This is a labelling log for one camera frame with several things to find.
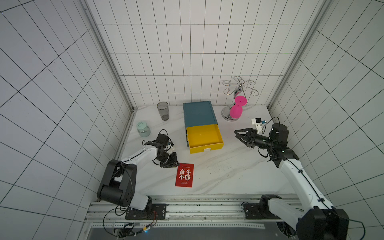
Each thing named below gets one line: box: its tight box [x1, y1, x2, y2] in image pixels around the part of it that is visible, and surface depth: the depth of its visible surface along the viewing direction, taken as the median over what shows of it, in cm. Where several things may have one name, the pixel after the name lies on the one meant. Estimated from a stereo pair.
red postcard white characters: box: [175, 163, 194, 188], surface depth 86 cm
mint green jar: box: [136, 121, 151, 138], surface depth 100 cm
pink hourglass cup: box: [230, 95, 248, 119], surface depth 91 cm
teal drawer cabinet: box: [183, 100, 219, 137], surface depth 89 cm
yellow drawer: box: [186, 124, 224, 154], surface depth 86 cm
